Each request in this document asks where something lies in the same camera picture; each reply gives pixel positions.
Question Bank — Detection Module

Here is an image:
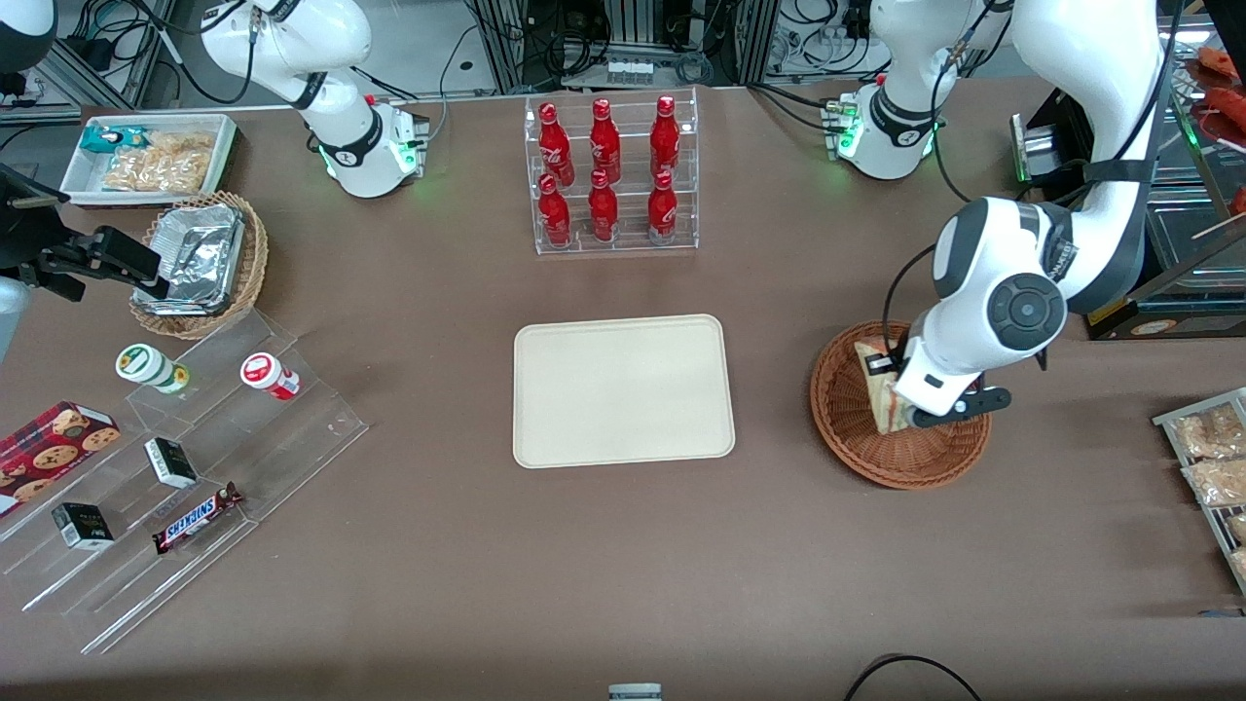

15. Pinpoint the white rectangular snack bin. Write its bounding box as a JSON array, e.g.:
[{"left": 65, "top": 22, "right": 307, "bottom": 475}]
[{"left": 59, "top": 113, "right": 240, "bottom": 208}]

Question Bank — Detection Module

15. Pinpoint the brown wicker basket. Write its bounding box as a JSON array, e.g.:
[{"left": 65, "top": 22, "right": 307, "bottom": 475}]
[{"left": 809, "top": 320, "right": 993, "bottom": 491}]

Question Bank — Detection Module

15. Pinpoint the clear bag of chips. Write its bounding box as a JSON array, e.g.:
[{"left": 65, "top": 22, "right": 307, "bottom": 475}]
[
  {"left": 101, "top": 151, "right": 213, "bottom": 195},
  {"left": 144, "top": 130, "right": 218, "bottom": 165}
]

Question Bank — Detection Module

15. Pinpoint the green sunflower lidded cup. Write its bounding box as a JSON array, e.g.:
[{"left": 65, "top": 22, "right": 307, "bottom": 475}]
[{"left": 115, "top": 343, "right": 191, "bottom": 395}]

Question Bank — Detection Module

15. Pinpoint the clear acrylic bottle rack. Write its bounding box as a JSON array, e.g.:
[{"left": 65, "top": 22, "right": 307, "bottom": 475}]
[{"left": 523, "top": 87, "right": 701, "bottom": 257}]

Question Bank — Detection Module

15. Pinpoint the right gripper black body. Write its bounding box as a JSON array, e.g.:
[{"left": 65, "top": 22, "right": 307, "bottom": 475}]
[{"left": 0, "top": 164, "right": 72, "bottom": 281}]

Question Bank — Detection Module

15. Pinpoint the red tartan cookie box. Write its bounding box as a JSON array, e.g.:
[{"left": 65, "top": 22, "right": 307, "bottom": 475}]
[{"left": 0, "top": 400, "right": 123, "bottom": 520}]

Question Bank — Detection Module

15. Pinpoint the red white lidded cup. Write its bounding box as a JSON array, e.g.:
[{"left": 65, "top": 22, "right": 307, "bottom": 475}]
[{"left": 239, "top": 351, "right": 302, "bottom": 402}]

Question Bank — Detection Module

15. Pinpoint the stack of foil trays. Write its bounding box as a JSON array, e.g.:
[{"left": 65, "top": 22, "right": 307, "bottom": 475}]
[{"left": 132, "top": 202, "right": 245, "bottom": 318}]

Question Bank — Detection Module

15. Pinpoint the black box Face lettering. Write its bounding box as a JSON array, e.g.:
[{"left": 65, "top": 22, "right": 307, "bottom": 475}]
[{"left": 51, "top": 501, "right": 116, "bottom": 553}]

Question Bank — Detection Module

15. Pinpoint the grey metal snack rack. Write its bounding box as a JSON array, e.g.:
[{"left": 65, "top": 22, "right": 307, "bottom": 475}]
[{"left": 1153, "top": 387, "right": 1246, "bottom": 598}]

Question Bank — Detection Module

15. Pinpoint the teal snack packet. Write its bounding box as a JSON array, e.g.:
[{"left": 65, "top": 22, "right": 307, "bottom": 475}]
[{"left": 79, "top": 124, "right": 149, "bottom": 157}]

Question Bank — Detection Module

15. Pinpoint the cream rectangular plastic tray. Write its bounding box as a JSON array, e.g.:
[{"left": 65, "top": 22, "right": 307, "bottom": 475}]
[{"left": 513, "top": 314, "right": 737, "bottom": 470}]

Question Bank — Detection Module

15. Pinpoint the triangular sandwich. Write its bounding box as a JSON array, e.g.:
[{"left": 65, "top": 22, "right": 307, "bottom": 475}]
[{"left": 854, "top": 338, "right": 914, "bottom": 436}]

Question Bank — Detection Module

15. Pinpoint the clear acrylic tiered stand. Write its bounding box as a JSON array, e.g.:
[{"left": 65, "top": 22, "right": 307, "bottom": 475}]
[{"left": 0, "top": 306, "right": 370, "bottom": 656}]

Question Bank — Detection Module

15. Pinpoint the black box white label side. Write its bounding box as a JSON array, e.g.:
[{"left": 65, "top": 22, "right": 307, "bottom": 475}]
[{"left": 143, "top": 437, "right": 200, "bottom": 491}]

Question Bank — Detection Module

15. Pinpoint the black looped table cable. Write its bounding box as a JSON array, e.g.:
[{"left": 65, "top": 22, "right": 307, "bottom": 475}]
[{"left": 841, "top": 653, "right": 985, "bottom": 701}]

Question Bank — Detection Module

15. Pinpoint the black glass display cabinet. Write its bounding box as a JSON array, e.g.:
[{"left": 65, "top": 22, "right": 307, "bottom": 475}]
[{"left": 1012, "top": 0, "right": 1246, "bottom": 343}]

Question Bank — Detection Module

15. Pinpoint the light wicker basket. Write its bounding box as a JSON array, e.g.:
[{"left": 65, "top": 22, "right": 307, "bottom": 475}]
[{"left": 128, "top": 191, "right": 270, "bottom": 341}]

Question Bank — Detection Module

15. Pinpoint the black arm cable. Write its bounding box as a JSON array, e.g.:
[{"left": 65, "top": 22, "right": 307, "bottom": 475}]
[{"left": 880, "top": 241, "right": 942, "bottom": 383}]

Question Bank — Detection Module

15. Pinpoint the red cola bottle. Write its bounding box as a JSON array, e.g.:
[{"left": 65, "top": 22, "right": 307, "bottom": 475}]
[
  {"left": 648, "top": 94, "right": 682, "bottom": 180},
  {"left": 587, "top": 168, "right": 621, "bottom": 244},
  {"left": 537, "top": 101, "right": 574, "bottom": 186},
  {"left": 538, "top": 173, "right": 573, "bottom": 248},
  {"left": 588, "top": 97, "right": 623, "bottom": 184},
  {"left": 646, "top": 169, "right": 679, "bottom": 245}
]

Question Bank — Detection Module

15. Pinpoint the silver metal box device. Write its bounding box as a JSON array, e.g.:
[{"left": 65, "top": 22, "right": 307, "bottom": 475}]
[{"left": 1009, "top": 111, "right": 1069, "bottom": 187}]

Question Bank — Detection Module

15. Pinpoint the Snickers chocolate bar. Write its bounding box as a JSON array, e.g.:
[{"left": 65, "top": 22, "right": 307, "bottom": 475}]
[{"left": 152, "top": 482, "right": 244, "bottom": 556}]

